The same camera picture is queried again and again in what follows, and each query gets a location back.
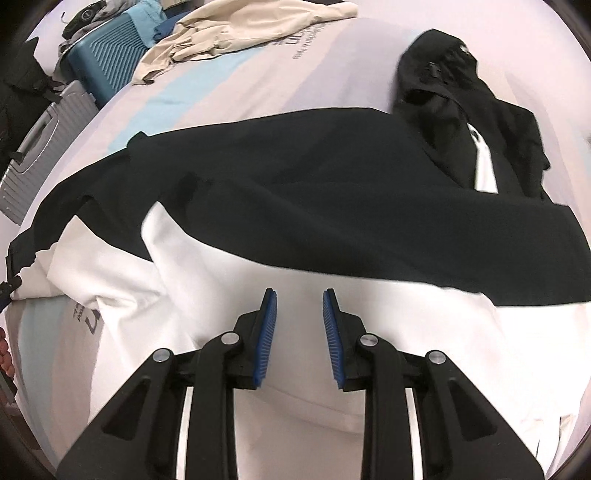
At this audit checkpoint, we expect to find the black and white jacket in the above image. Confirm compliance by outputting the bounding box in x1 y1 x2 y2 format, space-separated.
0 28 591 480

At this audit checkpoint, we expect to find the silver hard suitcase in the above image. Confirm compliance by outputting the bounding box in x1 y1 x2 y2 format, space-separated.
1 80 98 225

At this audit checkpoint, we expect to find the teal hard suitcase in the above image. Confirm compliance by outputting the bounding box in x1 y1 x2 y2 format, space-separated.
59 11 149 108

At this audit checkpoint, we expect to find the black backpack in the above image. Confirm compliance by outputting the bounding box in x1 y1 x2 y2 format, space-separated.
1 37 64 175

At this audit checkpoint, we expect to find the striped bed sheet mattress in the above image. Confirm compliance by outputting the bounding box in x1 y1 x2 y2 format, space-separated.
0 0 591 480

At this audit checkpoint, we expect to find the beige garment on bed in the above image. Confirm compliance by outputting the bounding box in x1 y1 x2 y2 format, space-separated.
131 1 359 85

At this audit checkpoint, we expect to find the blue folded cloth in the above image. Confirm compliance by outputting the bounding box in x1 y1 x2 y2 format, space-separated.
129 1 192 48

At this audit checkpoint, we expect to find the clutter pile on suitcase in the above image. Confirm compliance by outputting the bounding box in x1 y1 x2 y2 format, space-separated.
62 0 138 41

